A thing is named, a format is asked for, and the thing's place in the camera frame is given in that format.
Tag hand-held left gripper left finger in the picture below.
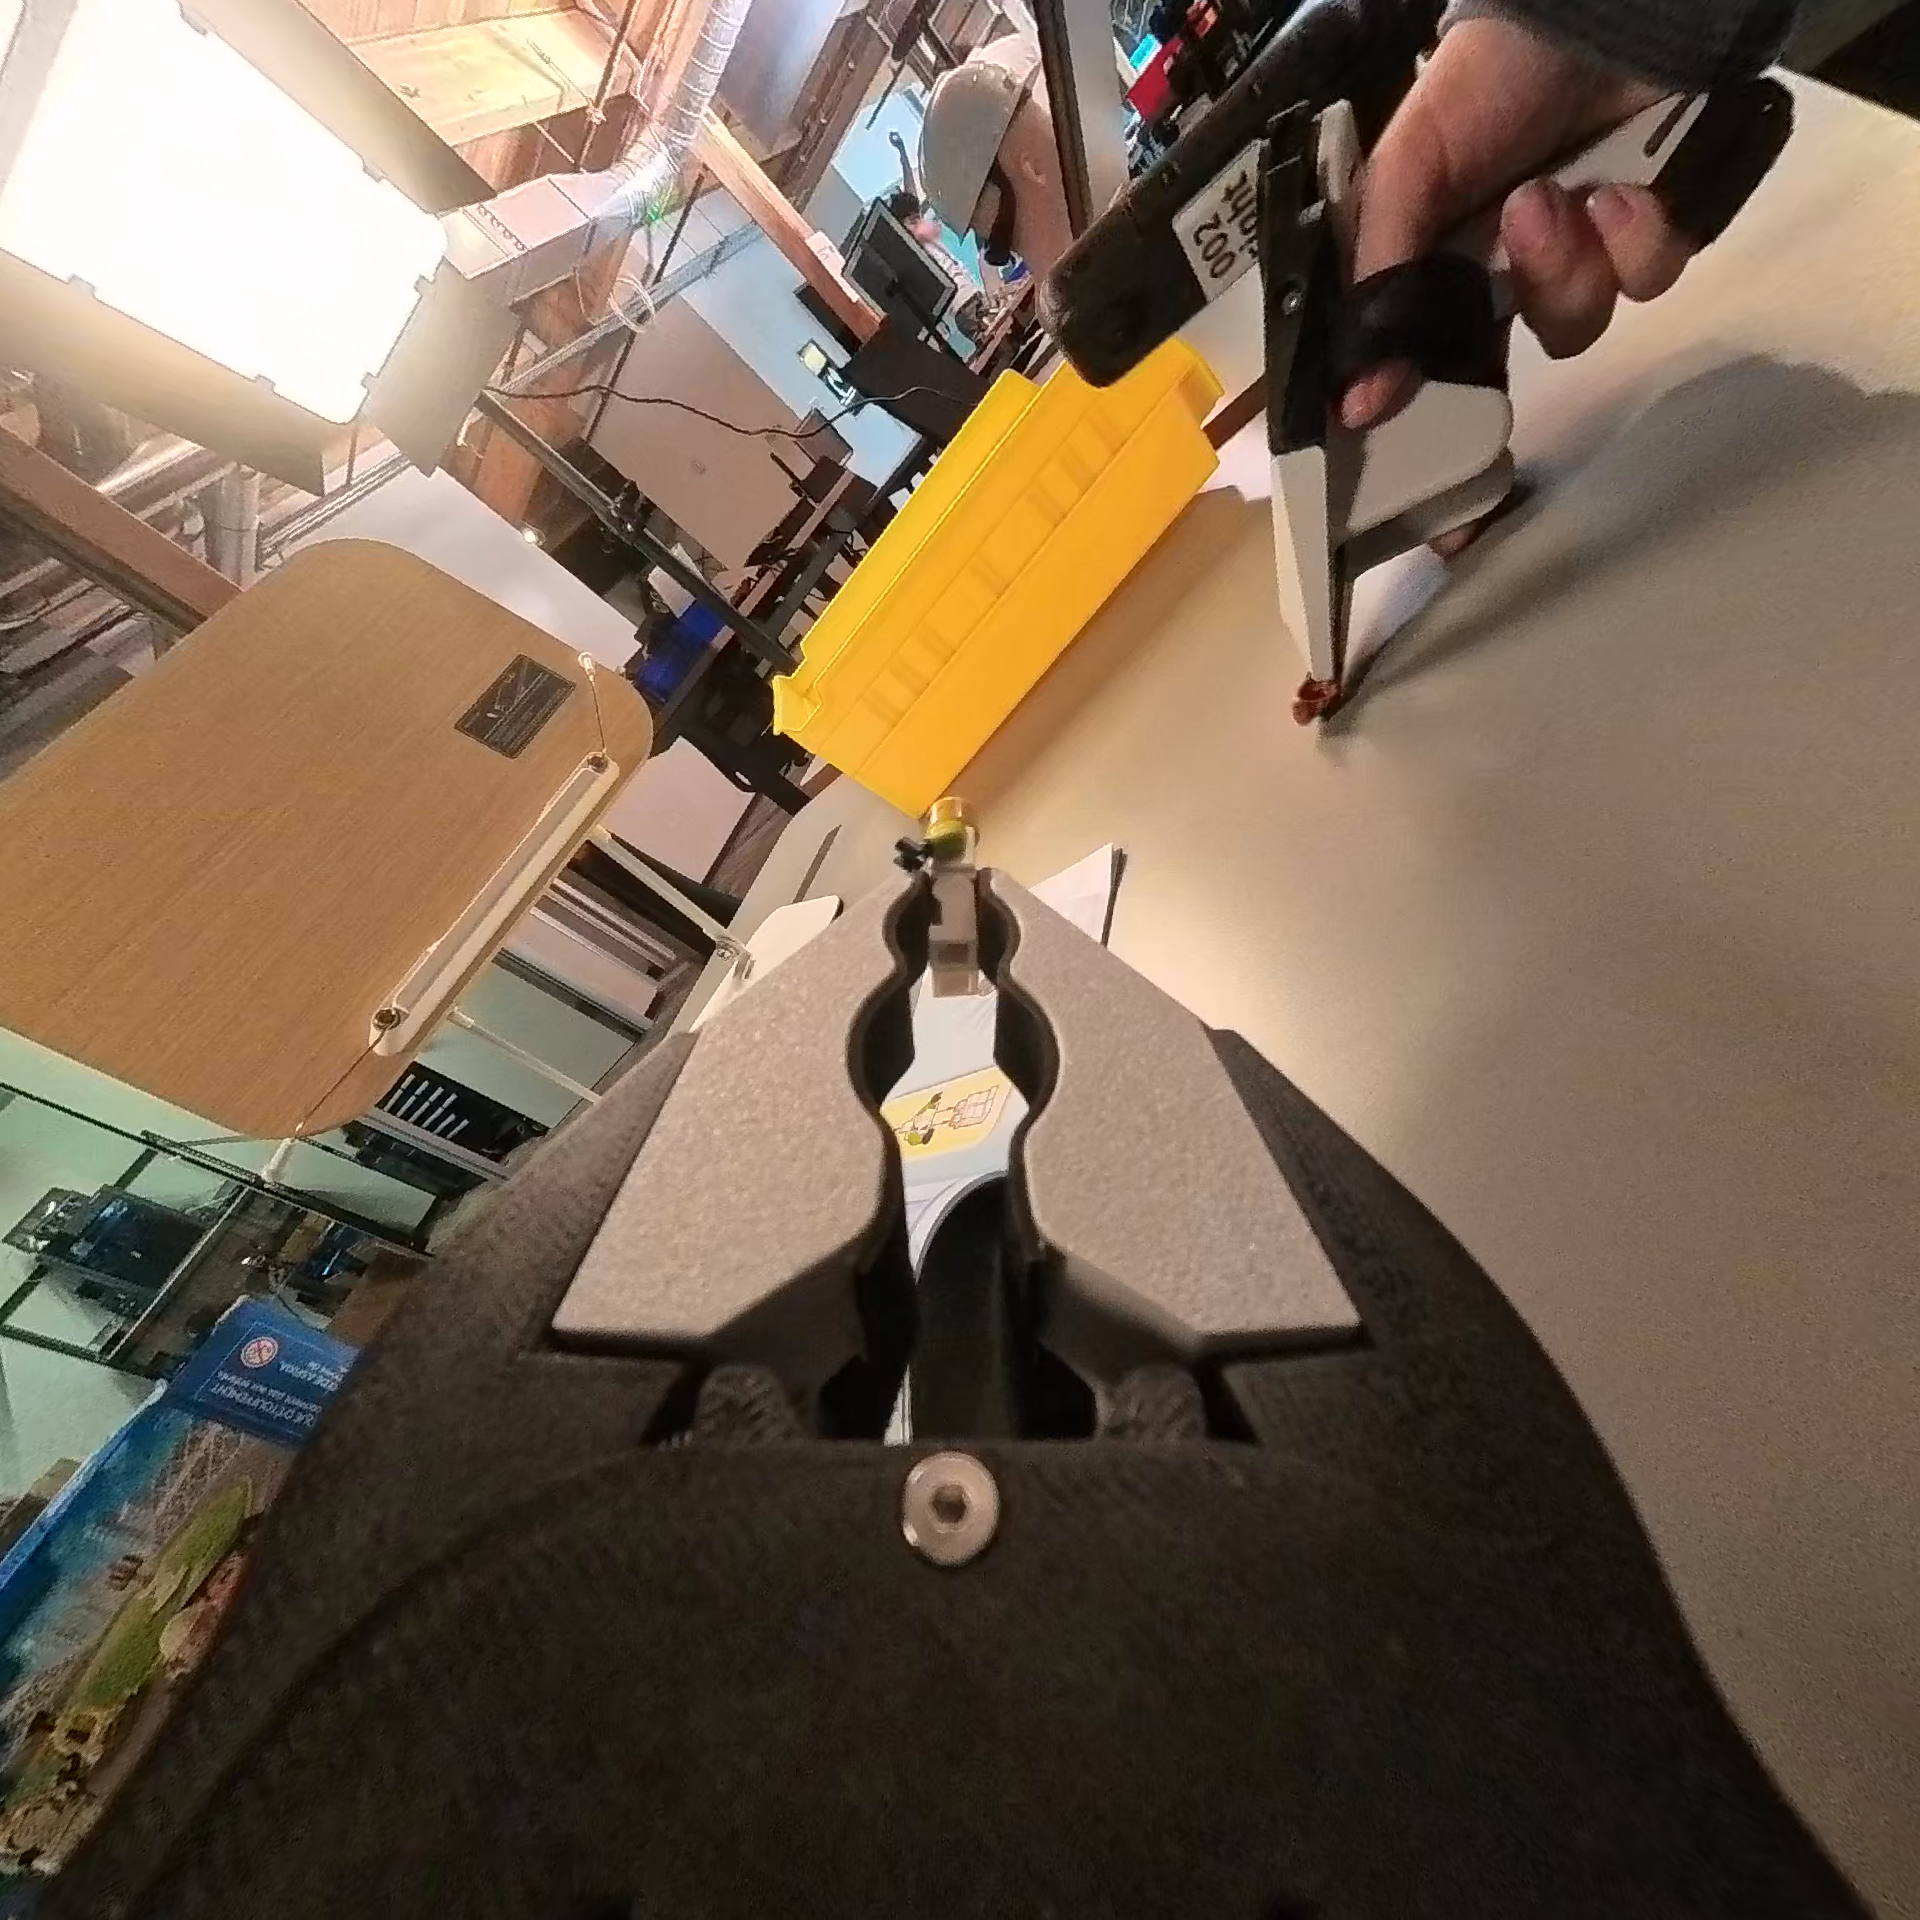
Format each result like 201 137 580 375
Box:
548 872 926 1373

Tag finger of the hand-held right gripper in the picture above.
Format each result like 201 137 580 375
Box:
1269 448 1345 688
1333 517 1481 694

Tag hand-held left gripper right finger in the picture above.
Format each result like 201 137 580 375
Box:
979 878 1367 1368

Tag lego instruction booklet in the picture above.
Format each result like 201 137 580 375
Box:
884 842 1132 1271

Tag yellow plastic bin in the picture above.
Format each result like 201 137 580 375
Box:
767 336 1225 820

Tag white lego minifigure legs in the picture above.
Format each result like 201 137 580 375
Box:
918 865 991 1000

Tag blue lego box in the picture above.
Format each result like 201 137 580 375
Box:
0 1293 365 1880

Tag person's right forearm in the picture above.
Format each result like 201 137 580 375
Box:
1437 0 1806 89

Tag person's right hand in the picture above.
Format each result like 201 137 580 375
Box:
1340 0 1708 431

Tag black tool cabinet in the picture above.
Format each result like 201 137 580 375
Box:
351 1048 519 1192

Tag wooden book stand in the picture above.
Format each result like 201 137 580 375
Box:
0 536 846 1191

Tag metal shelving rack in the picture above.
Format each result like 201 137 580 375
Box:
0 1176 226 1359

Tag bright rectangular light panel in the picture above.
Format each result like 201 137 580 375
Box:
0 0 501 484

